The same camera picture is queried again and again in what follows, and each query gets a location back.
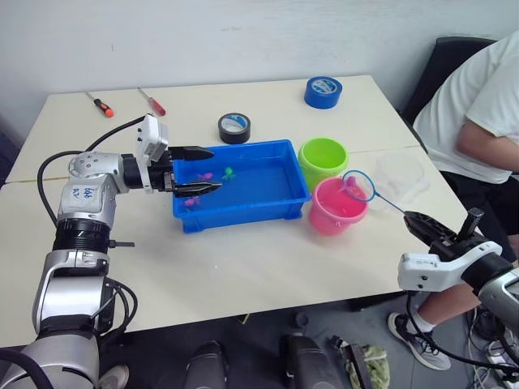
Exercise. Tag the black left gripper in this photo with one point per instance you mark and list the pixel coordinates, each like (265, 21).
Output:
(161, 176)

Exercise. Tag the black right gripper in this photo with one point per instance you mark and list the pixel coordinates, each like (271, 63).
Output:
(456, 244)

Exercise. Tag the blue hand fishing net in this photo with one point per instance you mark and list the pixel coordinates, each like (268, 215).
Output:
(371, 184)

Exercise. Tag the pink toy fish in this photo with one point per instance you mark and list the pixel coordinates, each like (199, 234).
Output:
(191, 202)
(350, 183)
(205, 176)

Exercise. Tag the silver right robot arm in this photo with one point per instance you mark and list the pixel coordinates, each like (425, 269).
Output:
(496, 283)

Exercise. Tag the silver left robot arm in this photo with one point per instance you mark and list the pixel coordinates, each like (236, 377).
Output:
(83, 190)

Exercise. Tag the person's bare forearm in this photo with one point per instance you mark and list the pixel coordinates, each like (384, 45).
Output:
(482, 146)

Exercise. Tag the green toy fish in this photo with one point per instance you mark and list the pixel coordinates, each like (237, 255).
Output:
(229, 173)

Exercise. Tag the clear plastic cup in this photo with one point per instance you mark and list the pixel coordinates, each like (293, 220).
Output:
(409, 190)

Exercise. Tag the blue plastic tub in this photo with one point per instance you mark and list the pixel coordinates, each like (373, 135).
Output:
(259, 202)

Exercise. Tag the pink plastic bucket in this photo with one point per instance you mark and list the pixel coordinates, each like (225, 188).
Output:
(330, 219)

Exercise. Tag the green plastic bucket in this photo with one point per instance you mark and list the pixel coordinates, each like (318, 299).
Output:
(320, 170)

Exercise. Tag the black tape roll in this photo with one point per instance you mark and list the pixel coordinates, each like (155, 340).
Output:
(227, 138)

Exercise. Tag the grey white sneaker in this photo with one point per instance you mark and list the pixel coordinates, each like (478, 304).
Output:
(421, 346)

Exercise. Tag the person in white t-shirt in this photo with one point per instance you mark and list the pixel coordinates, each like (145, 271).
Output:
(466, 101)

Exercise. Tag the blue tape roll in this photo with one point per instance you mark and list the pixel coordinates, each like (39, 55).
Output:
(320, 100)

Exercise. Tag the camouflage cloth bag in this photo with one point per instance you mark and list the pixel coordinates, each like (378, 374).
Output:
(375, 366)

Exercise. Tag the small dark floor object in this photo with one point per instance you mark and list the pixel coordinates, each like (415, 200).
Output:
(301, 319)

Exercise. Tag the black chair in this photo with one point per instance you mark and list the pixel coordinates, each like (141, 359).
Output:
(442, 69)

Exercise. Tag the dark rounded shape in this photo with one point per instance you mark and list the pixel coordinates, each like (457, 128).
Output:
(207, 366)
(308, 362)

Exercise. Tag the pale shoe tip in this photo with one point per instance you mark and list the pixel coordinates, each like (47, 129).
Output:
(115, 377)

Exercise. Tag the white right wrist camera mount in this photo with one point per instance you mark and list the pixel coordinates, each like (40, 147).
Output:
(425, 269)

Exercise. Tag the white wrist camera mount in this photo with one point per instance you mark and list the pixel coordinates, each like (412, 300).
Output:
(153, 135)
(425, 269)

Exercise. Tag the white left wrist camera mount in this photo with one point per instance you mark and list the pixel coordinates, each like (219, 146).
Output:
(153, 135)

